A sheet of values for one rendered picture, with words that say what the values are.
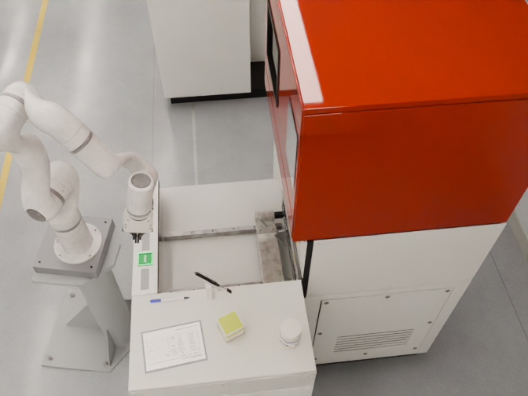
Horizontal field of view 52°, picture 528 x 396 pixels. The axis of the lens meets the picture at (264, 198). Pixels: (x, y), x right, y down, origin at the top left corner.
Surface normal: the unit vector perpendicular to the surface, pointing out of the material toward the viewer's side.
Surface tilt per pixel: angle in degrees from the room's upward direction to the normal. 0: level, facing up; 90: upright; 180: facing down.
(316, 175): 90
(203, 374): 0
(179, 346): 0
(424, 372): 0
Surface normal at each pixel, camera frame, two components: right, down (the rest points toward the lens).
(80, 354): 0.00, -0.62
